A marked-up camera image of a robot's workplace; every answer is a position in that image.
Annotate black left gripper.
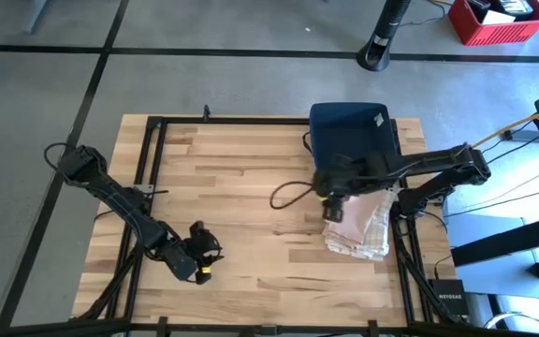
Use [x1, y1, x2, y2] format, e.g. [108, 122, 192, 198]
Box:
[161, 220, 225, 286]

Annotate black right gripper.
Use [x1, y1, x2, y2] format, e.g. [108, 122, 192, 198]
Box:
[313, 154, 369, 224]

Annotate plain beige towel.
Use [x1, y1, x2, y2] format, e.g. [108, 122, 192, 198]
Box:
[328, 195, 383, 246]

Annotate navy blue fabric basket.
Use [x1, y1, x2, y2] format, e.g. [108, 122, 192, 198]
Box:
[302, 101, 400, 175]

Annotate white towel wide brown checks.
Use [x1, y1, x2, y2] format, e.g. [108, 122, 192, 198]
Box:
[324, 219, 390, 262]

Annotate black metal beam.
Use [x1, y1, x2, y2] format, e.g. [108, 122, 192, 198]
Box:
[450, 210, 539, 268]

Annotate grey power brick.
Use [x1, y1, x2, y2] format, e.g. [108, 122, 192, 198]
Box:
[503, 129, 539, 143]

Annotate red plastic crate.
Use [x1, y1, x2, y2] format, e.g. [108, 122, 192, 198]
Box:
[446, 0, 539, 47]

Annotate white box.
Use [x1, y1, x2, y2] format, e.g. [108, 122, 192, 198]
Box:
[481, 9, 517, 26]

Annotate black device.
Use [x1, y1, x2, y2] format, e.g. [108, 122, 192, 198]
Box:
[467, 0, 535, 15]

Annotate grey metal leg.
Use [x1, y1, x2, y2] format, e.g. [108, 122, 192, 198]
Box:
[28, 0, 51, 36]

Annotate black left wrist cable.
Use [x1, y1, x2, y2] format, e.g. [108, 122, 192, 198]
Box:
[189, 228, 224, 271]

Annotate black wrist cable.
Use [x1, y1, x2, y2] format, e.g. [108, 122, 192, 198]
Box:
[189, 228, 224, 271]
[269, 181, 317, 211]

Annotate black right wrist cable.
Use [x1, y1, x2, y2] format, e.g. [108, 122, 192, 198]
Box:
[269, 181, 317, 211]

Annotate black aluminium table frame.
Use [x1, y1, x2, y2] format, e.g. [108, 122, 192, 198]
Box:
[0, 105, 467, 337]

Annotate black pedestal stand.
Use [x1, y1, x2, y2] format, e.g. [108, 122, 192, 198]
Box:
[356, 0, 412, 73]

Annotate black network switch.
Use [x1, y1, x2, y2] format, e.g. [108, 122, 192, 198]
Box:
[427, 278, 470, 324]

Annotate yellow cable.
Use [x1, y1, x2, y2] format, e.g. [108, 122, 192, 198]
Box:
[470, 105, 539, 150]

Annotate black floor cable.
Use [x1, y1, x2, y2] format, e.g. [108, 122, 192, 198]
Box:
[479, 119, 535, 156]
[484, 134, 539, 166]

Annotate thin grey floor cable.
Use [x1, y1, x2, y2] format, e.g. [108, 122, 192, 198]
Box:
[442, 185, 539, 217]
[474, 166, 539, 210]

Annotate white cable loop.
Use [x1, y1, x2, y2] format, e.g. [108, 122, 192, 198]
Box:
[483, 310, 539, 331]

